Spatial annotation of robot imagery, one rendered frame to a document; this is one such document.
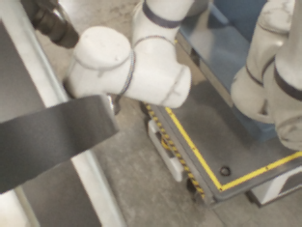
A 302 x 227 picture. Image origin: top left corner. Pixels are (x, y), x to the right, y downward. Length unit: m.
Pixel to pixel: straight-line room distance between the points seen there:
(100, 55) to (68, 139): 0.43
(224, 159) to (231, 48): 0.35
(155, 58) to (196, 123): 0.67
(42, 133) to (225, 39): 1.06
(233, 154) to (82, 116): 1.09
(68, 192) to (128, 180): 1.36
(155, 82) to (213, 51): 0.52
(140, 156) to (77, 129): 1.41
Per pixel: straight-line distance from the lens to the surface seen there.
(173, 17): 0.76
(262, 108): 1.03
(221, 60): 1.17
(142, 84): 0.69
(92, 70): 0.66
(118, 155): 1.65
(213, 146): 1.31
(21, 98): 0.23
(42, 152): 0.21
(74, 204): 0.24
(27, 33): 0.24
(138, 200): 1.55
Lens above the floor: 1.41
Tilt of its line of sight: 53 degrees down
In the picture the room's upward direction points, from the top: 1 degrees counter-clockwise
